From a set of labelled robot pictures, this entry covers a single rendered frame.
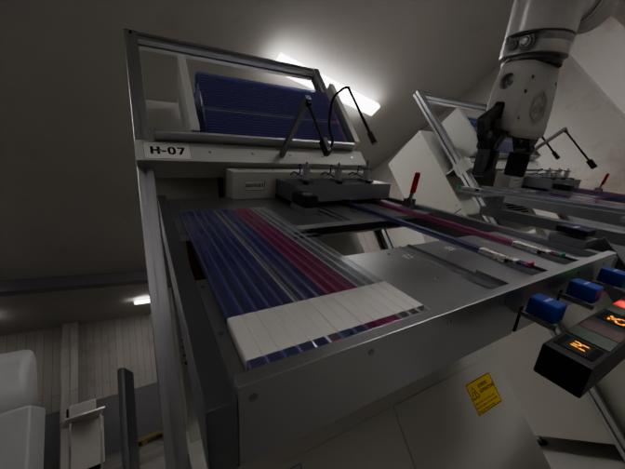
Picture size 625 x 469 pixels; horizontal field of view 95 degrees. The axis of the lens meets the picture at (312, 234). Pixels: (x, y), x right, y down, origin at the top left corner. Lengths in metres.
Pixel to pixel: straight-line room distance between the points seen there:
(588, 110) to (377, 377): 3.47
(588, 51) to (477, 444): 3.21
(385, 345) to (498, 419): 0.61
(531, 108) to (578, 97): 3.14
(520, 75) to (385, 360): 0.42
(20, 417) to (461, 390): 2.94
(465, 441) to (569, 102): 3.28
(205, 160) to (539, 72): 0.77
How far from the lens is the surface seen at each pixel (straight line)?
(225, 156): 0.94
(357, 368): 0.26
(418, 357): 0.32
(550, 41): 0.55
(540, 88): 0.56
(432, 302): 0.37
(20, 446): 3.17
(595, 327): 0.47
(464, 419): 0.78
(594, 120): 3.60
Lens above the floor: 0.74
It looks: 21 degrees up
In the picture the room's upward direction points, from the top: 18 degrees counter-clockwise
